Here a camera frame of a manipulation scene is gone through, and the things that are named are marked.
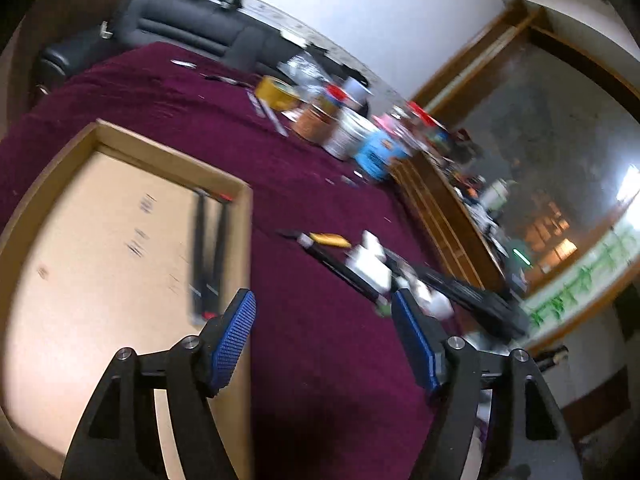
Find blue plastic container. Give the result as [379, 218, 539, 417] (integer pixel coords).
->
[354, 127, 412, 184]

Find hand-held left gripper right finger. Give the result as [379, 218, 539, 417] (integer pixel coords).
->
[391, 288, 586, 480]

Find black leather sofa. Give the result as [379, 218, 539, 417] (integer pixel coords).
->
[37, 0, 371, 92]

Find silver flat strip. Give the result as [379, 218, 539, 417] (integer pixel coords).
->
[250, 92, 292, 139]

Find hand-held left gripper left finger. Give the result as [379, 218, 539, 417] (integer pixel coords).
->
[60, 288, 257, 480]

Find red lid jar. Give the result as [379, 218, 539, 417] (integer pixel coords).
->
[320, 84, 352, 112]

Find wooden framed glass panel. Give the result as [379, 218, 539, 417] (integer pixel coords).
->
[410, 0, 640, 361]

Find shallow cardboard box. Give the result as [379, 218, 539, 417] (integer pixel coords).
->
[0, 119, 253, 480]

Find black pens in tray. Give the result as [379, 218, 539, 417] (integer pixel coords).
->
[204, 192, 234, 319]

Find white cylinder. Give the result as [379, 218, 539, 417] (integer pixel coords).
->
[417, 285, 456, 320]

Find black antenna rod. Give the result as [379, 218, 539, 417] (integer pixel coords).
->
[188, 187, 212, 322]

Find maroon tablecloth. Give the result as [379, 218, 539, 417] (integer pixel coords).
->
[0, 42, 501, 480]

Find yellow tape roll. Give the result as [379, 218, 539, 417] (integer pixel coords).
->
[255, 75, 302, 112]

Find white rectangular box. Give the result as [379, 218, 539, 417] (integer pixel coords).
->
[345, 230, 397, 292]

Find wooden shelf cabinet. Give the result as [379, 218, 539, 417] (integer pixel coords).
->
[387, 152, 512, 297]

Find white tin can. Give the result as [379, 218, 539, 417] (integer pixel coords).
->
[322, 109, 377, 162]

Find black flat bar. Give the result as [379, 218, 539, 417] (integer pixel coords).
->
[420, 267, 532, 342]

